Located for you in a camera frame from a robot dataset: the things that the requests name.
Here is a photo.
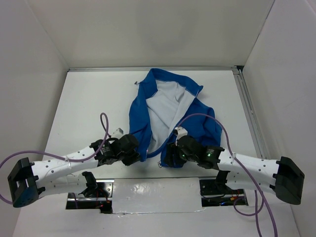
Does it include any blue jacket with white lining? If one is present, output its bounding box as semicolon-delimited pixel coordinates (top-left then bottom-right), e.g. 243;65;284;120
129;68;222;166

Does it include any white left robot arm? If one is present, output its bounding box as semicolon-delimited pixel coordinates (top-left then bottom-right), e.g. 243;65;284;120
7;134;140;208

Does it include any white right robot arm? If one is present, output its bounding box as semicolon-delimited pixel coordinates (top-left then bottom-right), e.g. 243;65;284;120
163;135;305;205

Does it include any white taped cover panel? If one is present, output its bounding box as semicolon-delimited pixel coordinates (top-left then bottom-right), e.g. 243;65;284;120
112;178;202;214

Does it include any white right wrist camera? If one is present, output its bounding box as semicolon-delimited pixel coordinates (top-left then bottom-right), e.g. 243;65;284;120
173;126;188;145

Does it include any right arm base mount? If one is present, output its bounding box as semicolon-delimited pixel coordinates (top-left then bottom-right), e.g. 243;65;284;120
199;179;247;207

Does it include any aluminium right side rail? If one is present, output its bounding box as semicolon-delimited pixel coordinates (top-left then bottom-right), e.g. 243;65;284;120
233;66;269;159

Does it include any aluminium table edge rail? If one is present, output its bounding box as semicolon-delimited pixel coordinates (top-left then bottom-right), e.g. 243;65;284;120
69;66;244;72

